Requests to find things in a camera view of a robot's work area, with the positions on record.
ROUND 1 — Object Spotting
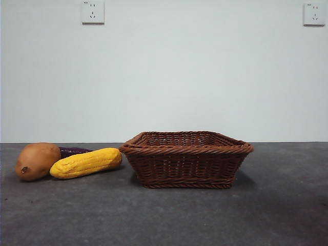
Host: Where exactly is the brown wicker basket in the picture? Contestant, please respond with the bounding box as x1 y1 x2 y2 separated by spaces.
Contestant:
118 131 254 190

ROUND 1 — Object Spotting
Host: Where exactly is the yellow corn cob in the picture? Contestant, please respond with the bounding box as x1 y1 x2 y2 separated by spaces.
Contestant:
49 148 123 179

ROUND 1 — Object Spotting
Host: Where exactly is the purple eggplant with green stem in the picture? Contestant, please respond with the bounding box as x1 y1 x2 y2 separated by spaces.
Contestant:
59 147 93 159

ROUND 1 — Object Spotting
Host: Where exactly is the brown potato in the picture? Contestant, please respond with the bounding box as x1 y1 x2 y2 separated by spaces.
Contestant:
15 142 62 182

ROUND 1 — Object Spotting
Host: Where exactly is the white wall socket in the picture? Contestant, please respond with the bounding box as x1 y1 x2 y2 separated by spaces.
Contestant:
81 0 105 25
303 3 322 27

